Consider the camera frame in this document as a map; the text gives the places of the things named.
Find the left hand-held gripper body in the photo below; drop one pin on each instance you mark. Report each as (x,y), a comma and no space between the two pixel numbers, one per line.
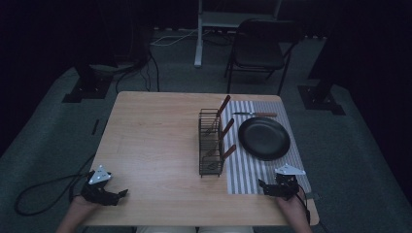
(97,191)

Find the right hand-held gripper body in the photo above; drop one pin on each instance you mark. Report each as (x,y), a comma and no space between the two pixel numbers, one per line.
(286,185)

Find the person's right hand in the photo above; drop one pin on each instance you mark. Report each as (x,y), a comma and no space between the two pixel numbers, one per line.
(291,204)

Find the person's left hand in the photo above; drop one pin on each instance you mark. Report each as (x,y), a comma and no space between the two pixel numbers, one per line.
(81,203)

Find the grey striped placemat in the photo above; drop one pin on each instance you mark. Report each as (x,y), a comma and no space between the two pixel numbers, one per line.
(246,174)

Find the black round plate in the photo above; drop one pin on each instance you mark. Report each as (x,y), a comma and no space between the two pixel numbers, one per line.
(264,138)

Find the black stand base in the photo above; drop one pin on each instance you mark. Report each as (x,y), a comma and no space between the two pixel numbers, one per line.
(87,90)
(320,98)

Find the black folding chair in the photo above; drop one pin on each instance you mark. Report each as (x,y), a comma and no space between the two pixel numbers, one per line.
(259,51)

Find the white metal desk frame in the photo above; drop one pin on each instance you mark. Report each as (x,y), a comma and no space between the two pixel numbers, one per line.
(223,19)

